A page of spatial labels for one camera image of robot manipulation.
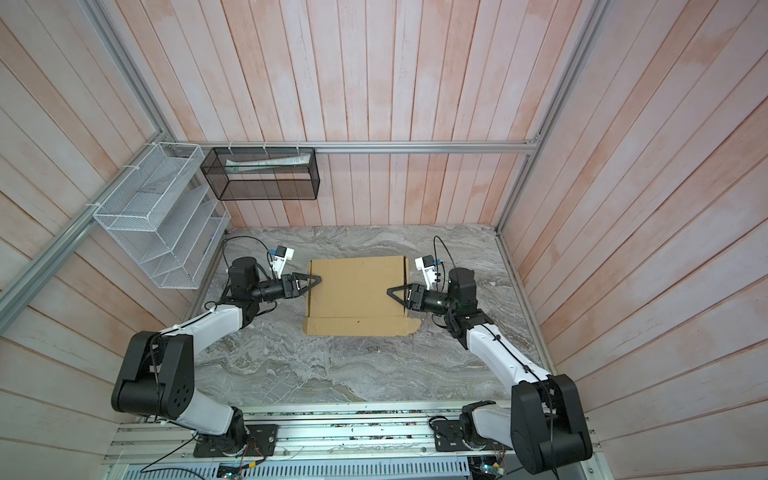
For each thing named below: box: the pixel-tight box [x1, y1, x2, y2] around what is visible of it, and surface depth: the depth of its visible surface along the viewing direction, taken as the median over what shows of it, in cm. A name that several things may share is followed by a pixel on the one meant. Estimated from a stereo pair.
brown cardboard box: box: [303, 256, 421, 336], surface depth 79 cm
